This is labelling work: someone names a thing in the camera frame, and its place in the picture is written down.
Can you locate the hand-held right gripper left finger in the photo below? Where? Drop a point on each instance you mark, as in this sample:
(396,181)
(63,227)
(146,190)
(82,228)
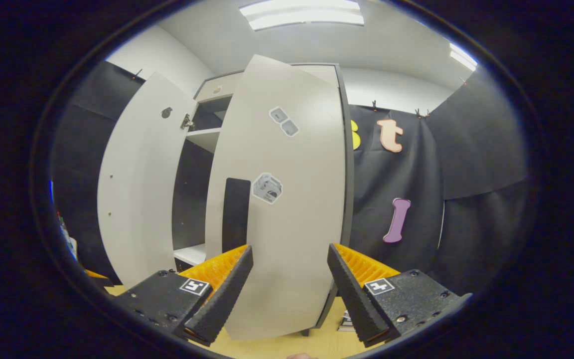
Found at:
(224,304)

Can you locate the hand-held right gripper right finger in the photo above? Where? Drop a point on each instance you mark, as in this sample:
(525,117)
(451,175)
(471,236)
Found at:
(354,299)

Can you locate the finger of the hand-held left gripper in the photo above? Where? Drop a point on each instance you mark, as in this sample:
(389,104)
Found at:
(100,279)

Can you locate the light grey cabinet door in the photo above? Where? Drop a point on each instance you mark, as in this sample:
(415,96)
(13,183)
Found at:
(142,189)
(297,239)

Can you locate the grey white shoe cabinet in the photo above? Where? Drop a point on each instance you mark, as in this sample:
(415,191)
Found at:
(190,189)

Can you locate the white blue printed item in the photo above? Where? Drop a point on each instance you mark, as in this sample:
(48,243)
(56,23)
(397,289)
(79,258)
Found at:
(65,234)

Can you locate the black backdrop cloth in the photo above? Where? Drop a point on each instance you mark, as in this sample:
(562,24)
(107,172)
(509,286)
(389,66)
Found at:
(476,224)

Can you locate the small ceiling light panel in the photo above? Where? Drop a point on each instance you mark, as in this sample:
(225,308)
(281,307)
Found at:
(462,56)

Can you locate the large ceiling light panel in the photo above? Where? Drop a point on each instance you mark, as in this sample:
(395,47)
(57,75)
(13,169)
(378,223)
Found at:
(302,14)

